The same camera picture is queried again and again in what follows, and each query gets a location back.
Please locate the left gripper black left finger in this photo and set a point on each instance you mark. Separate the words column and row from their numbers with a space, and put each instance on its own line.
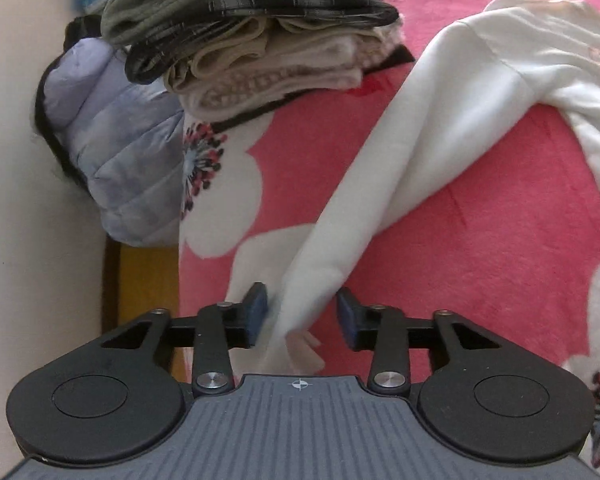
column 211, row 334

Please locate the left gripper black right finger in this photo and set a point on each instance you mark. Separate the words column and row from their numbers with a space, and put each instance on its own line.
column 391, row 335

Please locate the white long-sleeve garment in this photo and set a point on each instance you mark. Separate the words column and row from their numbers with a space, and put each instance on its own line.
column 472, row 83

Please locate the pink floral blanket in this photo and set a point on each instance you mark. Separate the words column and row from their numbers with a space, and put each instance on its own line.
column 513, row 243

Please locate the lavender quilted jacket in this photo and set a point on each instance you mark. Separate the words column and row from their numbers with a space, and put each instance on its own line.
column 120, row 142

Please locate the beige folded knit garment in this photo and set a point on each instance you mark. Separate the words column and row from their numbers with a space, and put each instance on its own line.
column 268, row 59

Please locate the dark plaid folded garment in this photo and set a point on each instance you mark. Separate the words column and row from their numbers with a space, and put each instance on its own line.
column 158, row 49

